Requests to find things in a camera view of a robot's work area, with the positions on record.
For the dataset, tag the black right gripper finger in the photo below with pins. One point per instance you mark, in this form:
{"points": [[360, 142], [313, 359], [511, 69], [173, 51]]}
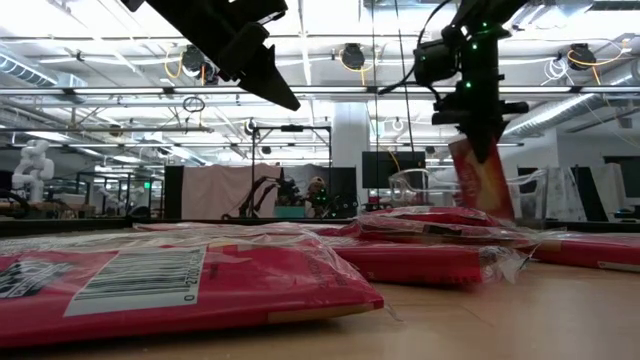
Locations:
{"points": [[481, 140]]}

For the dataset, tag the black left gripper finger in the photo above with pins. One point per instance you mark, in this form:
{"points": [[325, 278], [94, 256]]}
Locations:
{"points": [[260, 60]]}

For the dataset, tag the red popcorn bag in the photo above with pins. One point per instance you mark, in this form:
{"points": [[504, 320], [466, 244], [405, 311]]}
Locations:
{"points": [[415, 265], [200, 295], [435, 216], [590, 252], [450, 232], [482, 190]]}

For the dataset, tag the clear plastic basket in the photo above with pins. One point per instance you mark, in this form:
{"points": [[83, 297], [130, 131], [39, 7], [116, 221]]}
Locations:
{"points": [[407, 200]]}

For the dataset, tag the dark background robot arm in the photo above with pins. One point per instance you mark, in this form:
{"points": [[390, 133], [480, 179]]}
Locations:
{"points": [[250, 197], [340, 205]]}

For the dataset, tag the white patterned sheet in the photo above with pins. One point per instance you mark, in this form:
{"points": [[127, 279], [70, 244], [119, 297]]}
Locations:
{"points": [[560, 195]]}

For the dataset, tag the black monitor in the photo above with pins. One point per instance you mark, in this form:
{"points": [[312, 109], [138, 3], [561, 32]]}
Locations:
{"points": [[385, 170]]}

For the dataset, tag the white pillar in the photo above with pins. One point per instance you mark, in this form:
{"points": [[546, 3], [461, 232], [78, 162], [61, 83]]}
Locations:
{"points": [[350, 140]]}

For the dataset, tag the black divider panel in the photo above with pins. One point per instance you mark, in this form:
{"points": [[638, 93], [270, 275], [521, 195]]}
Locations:
{"points": [[590, 195], [173, 192]]}

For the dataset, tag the pink curtain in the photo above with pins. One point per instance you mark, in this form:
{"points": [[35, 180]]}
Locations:
{"points": [[215, 192]]}

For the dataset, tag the person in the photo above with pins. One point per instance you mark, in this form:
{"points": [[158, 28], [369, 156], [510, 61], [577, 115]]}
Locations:
{"points": [[316, 189]]}

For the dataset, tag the teal box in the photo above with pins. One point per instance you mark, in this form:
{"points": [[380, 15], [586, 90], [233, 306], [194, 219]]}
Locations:
{"points": [[290, 212]]}

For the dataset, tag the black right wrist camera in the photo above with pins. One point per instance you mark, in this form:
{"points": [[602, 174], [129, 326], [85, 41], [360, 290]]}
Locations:
{"points": [[435, 62]]}

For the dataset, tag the black stand frame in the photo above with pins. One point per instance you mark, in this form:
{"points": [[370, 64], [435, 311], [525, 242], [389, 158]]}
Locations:
{"points": [[292, 128]]}

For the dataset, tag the black aluminium table frame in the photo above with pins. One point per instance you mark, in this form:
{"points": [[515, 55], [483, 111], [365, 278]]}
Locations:
{"points": [[75, 226]]}

